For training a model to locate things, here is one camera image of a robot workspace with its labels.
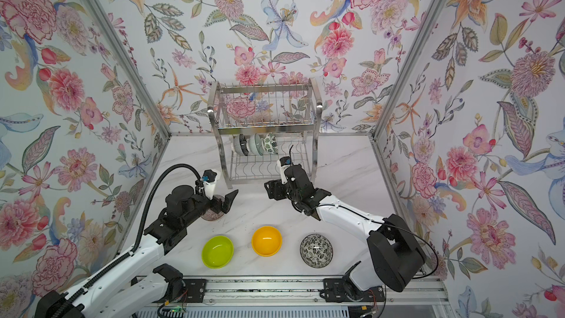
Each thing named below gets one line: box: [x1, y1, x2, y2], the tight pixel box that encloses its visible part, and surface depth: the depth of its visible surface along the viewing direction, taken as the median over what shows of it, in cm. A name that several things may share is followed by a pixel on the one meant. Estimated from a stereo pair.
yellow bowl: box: [251, 225, 283, 257], surface depth 84 cm
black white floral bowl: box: [300, 233, 334, 269], surface depth 83 cm
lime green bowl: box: [201, 235, 235, 270], surface depth 82 cm
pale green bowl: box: [249, 132, 264, 156], surface depth 105 cm
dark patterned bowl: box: [233, 133, 250, 157], surface depth 105 cm
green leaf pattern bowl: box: [261, 131, 279, 155], surface depth 105 cm
